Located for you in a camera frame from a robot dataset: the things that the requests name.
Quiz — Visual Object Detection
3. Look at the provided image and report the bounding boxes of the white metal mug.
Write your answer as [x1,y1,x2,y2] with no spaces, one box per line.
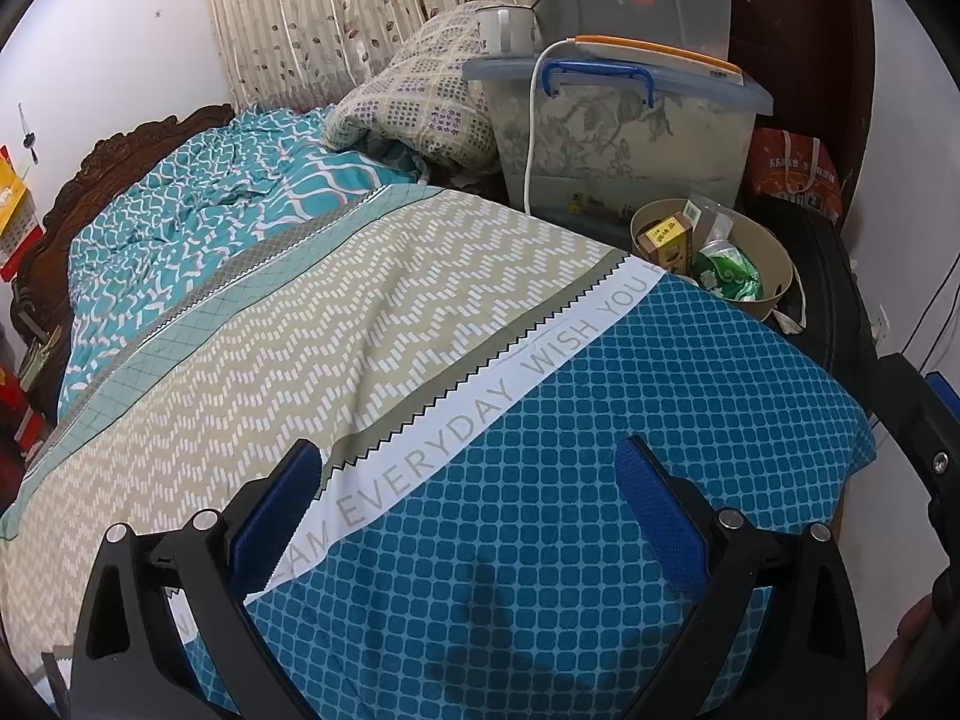
[477,5,540,57]

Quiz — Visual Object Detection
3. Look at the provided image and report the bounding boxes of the person's right hand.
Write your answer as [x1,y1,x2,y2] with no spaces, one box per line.
[867,595,932,720]

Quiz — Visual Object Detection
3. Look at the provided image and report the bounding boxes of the orange plastic bag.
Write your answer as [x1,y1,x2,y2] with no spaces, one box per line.
[747,127,843,223]

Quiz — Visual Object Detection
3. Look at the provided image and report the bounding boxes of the patterned blue bed cover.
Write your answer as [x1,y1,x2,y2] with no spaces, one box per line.
[2,112,875,718]

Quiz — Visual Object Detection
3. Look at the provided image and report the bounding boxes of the yellow red wall calendar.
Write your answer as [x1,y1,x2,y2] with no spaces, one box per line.
[0,146,44,283]

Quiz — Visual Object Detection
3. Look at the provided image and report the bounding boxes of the hanging keys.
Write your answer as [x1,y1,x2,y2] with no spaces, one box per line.
[18,103,39,164]

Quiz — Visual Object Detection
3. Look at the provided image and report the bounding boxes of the clear plastic bottle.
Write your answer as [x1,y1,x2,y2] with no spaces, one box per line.
[683,195,736,250]

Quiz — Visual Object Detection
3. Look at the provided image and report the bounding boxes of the white charging cable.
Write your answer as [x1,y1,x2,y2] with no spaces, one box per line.
[522,35,580,218]

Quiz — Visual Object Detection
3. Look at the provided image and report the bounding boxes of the green crushed can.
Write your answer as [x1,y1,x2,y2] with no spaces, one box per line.
[692,241,763,302]

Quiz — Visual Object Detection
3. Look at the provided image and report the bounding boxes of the beige round trash bin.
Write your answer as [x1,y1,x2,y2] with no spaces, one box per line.
[630,195,794,322]

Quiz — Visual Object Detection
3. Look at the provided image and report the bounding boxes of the pink carton box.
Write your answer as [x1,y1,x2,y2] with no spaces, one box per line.
[636,215,693,275]

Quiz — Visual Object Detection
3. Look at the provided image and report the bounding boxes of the red gift box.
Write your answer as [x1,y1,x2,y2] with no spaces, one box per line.
[0,364,49,458]

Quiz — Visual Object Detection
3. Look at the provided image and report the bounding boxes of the clear storage bin blue handle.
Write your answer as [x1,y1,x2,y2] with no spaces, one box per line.
[464,46,773,224]

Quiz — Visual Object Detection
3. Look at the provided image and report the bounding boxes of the checkered grey pillow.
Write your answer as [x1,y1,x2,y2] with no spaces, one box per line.
[322,2,498,176]

